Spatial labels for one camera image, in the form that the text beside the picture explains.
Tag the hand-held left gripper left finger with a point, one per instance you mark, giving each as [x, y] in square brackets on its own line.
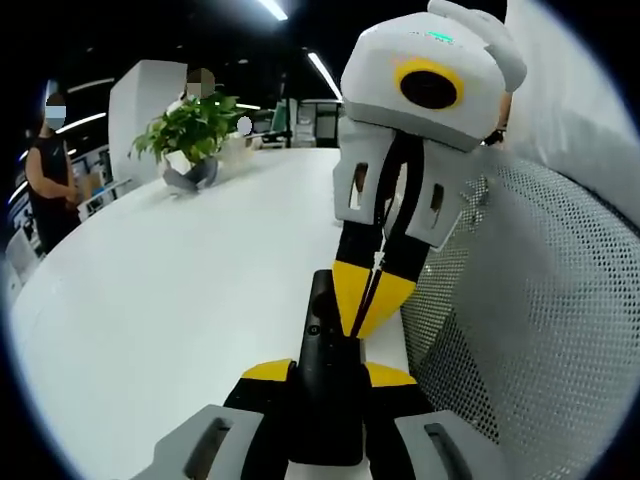
[200, 440]

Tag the white garment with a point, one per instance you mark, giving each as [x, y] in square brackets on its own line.
[565, 90]

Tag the long curved ceiling light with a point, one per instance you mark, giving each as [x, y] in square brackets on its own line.
[274, 7]

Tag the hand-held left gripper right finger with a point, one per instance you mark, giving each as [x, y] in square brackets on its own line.
[425, 440]

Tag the grey figure-shaped plant pot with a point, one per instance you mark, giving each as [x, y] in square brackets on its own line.
[192, 174]

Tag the white square pillar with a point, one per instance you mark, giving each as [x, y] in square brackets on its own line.
[135, 120]

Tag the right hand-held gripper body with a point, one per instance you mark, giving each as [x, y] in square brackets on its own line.
[380, 65]

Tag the green leafy plant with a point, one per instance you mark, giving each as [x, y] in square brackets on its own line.
[195, 127]

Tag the grey mesh office chair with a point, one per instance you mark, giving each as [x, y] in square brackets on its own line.
[540, 325]

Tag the small white plant pot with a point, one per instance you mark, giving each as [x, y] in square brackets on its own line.
[239, 149]

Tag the short ceiling light strip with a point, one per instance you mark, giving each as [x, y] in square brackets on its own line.
[325, 75]

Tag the black remote control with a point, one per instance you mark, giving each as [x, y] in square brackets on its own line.
[325, 400]

